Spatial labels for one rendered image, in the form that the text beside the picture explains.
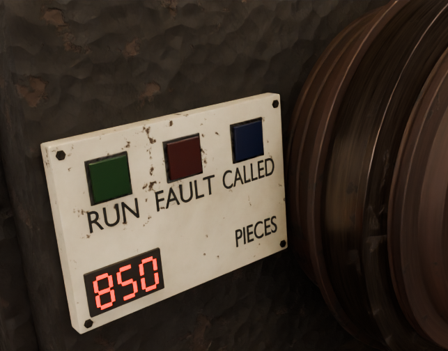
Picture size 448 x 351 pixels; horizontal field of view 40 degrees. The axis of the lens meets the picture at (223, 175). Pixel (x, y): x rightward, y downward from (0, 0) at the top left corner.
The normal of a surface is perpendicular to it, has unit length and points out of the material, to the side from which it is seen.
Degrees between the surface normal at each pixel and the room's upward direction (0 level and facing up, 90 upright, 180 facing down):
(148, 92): 90
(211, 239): 90
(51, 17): 90
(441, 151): 66
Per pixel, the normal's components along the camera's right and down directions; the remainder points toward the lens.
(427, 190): -0.44, 0.11
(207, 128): 0.60, 0.20
